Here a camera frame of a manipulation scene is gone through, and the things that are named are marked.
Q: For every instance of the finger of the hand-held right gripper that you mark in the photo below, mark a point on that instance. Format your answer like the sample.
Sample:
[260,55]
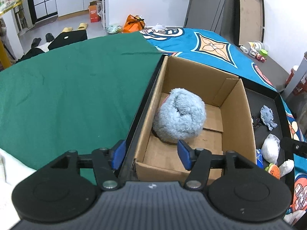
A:
[291,146]

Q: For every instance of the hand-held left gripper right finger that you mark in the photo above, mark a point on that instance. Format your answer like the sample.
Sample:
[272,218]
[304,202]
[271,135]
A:
[182,154]

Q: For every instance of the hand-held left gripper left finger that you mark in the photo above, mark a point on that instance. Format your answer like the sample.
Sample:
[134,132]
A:
[119,154]

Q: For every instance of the small white soft bundle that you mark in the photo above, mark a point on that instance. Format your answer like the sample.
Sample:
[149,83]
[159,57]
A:
[286,166]

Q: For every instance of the white ball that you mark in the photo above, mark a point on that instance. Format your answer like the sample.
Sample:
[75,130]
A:
[269,148]

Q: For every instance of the watermelon slice plush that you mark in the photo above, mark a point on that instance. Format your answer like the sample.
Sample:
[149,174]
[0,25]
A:
[273,171]

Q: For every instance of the blue and white packet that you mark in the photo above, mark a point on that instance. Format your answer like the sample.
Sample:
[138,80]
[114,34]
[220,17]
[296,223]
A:
[259,158]

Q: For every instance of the light blue fluffy plush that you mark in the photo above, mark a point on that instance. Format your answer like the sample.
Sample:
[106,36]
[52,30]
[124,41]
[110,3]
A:
[179,115]

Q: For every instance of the blue octopus plush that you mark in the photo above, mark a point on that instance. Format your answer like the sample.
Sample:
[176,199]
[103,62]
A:
[266,115]

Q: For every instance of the black tray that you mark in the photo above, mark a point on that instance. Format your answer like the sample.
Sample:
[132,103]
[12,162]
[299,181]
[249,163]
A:
[263,100]

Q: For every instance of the brown cardboard box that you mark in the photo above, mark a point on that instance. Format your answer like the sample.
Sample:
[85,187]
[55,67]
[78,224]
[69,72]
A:
[235,124]

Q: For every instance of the black beaded charm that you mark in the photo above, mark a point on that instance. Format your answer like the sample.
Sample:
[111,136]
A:
[256,122]

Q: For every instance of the white furniture leg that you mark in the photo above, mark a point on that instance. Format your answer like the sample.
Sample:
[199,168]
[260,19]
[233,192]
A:
[296,83]

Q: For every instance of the red and white cup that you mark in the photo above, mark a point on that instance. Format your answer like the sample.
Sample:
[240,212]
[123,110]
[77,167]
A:
[293,73]

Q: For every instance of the green cloth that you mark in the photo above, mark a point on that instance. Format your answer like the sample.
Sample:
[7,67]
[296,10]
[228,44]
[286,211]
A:
[72,88]

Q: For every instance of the small red figurines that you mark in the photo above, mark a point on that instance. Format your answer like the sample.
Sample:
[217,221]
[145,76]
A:
[261,58]

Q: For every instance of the green small container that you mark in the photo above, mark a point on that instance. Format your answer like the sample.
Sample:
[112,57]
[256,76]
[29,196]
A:
[263,52]

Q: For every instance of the white charger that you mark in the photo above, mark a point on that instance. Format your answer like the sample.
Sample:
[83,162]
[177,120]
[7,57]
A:
[244,49]

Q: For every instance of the white bedding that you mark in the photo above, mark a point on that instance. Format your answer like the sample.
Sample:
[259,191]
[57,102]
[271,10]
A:
[9,172]

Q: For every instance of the blue printed blanket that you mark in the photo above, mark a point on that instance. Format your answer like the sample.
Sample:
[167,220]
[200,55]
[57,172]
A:
[187,43]

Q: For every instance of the green bag of goods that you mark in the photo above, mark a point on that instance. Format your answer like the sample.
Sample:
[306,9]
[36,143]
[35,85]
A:
[114,28]

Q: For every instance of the white plastic bag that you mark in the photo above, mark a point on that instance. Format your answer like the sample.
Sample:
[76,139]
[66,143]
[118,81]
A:
[158,26]

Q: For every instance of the orange bag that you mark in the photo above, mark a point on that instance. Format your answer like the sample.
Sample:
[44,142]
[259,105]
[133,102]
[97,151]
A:
[133,25]

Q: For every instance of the black and white garment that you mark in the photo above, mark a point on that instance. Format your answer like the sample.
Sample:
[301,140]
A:
[36,51]

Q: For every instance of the yellow slipper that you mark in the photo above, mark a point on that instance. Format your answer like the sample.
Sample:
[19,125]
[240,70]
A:
[67,29]
[82,26]

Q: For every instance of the black shoe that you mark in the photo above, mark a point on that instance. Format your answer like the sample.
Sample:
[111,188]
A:
[36,43]
[49,37]

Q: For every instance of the black framed brown board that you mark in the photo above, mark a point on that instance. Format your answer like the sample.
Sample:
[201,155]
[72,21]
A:
[249,14]

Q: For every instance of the white storage rack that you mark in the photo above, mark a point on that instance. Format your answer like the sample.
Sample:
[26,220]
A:
[103,14]

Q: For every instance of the orange cardboard box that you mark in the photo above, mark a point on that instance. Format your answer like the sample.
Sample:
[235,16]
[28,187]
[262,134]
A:
[94,13]

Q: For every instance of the grey door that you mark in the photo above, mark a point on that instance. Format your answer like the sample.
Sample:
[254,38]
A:
[206,4]

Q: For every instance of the yellow table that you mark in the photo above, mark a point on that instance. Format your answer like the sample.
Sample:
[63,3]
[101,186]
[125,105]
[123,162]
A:
[4,52]

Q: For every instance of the white cabinet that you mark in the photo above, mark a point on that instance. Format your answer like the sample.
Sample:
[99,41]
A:
[69,0]

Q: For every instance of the black framed glass door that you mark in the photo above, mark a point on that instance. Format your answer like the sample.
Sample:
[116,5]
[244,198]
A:
[40,0]

